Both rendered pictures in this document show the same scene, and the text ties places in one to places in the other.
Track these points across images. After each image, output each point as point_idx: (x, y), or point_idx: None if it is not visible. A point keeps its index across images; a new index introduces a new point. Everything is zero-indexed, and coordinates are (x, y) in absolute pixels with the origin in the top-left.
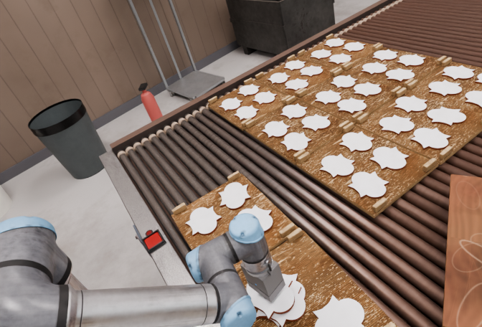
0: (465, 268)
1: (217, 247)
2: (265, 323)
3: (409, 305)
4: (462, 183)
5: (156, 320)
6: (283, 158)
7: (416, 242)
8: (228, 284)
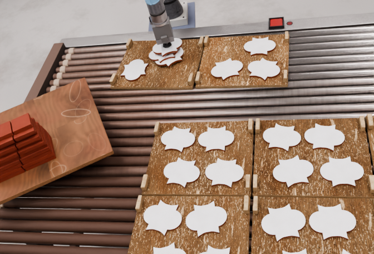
0: (83, 101)
1: None
2: None
3: (112, 101)
4: (103, 147)
5: None
6: None
7: (125, 129)
8: None
